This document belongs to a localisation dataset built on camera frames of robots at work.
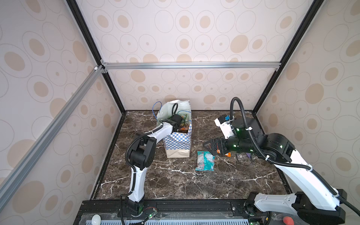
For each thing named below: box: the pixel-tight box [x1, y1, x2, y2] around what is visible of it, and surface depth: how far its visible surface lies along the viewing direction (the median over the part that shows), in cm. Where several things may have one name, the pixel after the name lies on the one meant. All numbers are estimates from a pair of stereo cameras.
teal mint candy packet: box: [195, 150, 216, 172], surface depth 88 cm
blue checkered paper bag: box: [162, 123, 193, 158], surface depth 83 cm
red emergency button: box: [283, 216, 295, 225], surface depth 69 cm
